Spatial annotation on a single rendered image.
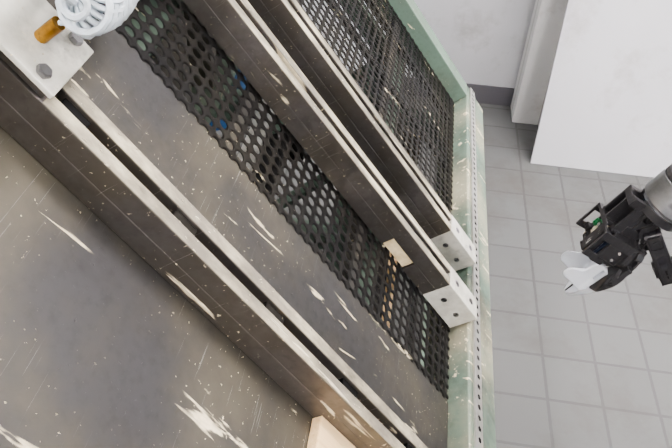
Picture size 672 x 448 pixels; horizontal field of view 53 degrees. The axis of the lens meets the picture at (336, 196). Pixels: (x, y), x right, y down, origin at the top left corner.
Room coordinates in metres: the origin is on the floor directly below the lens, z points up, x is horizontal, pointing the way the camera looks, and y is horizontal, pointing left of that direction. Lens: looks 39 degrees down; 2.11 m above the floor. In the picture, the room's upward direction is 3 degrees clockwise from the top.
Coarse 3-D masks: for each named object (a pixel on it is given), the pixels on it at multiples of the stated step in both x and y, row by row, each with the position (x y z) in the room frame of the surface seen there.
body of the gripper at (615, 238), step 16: (624, 192) 0.78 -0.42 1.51; (640, 192) 0.77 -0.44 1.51; (592, 208) 0.80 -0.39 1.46; (608, 208) 0.78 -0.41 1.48; (624, 208) 0.76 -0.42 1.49; (640, 208) 0.75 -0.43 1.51; (592, 224) 0.79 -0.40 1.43; (608, 224) 0.76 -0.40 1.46; (624, 224) 0.75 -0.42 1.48; (640, 224) 0.75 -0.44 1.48; (656, 224) 0.73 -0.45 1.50; (592, 240) 0.75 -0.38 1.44; (608, 240) 0.73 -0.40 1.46; (624, 240) 0.74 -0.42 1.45; (640, 240) 0.74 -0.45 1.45; (592, 256) 0.73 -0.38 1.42; (608, 256) 0.74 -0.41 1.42; (624, 256) 0.73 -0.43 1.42; (640, 256) 0.73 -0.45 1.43
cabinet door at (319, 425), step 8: (320, 416) 0.57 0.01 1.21; (312, 424) 0.56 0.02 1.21; (320, 424) 0.56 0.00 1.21; (328, 424) 0.57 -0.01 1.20; (312, 432) 0.55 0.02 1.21; (320, 432) 0.55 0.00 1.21; (328, 432) 0.56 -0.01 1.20; (336, 432) 0.57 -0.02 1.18; (312, 440) 0.54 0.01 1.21; (320, 440) 0.54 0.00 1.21; (328, 440) 0.55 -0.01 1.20; (336, 440) 0.56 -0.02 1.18; (344, 440) 0.56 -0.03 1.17
